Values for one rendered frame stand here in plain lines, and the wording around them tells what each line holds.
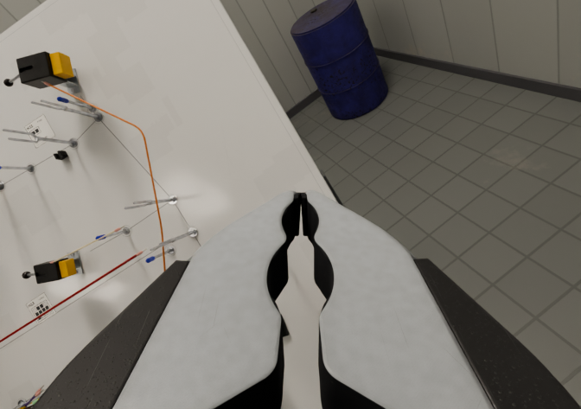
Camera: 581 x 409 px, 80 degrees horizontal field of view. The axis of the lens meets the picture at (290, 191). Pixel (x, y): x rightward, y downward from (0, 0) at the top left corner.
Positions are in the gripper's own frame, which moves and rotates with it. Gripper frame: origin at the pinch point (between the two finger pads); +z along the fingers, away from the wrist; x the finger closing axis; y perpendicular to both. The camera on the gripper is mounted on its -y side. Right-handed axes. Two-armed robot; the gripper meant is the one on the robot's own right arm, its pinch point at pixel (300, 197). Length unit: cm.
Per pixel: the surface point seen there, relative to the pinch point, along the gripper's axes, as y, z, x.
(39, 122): 15, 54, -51
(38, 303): 46, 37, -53
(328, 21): 16, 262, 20
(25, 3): -2, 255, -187
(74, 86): 9, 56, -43
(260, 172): 23, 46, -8
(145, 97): 11, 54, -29
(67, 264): 35, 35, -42
